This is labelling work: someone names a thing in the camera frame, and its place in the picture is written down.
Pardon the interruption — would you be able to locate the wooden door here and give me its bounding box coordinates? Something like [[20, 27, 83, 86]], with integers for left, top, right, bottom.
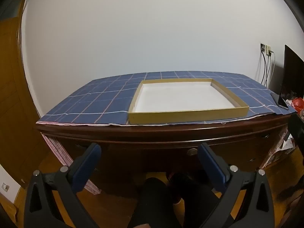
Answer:
[[1, 0, 50, 188]]

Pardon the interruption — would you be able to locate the red clutter item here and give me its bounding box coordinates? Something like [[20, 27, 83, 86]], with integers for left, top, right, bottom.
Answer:
[[292, 98, 304, 113]]

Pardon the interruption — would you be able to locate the blue plaid tablecloth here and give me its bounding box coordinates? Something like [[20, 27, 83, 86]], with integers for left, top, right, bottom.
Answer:
[[36, 70, 297, 148]]

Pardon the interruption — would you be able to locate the black television screen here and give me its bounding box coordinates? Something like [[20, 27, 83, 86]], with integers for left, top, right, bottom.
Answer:
[[280, 45, 304, 100]]

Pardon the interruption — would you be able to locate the low wall socket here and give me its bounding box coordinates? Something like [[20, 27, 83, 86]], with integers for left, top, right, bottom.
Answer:
[[2, 183, 9, 192]]

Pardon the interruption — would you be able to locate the black cable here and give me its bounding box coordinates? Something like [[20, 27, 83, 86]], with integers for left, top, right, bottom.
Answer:
[[260, 49, 272, 86]]

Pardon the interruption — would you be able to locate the white cable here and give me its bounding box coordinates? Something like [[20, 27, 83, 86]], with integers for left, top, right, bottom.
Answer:
[[266, 50, 276, 87]]

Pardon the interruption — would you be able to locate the wall power outlet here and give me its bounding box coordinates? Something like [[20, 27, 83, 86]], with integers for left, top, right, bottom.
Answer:
[[260, 43, 272, 56]]

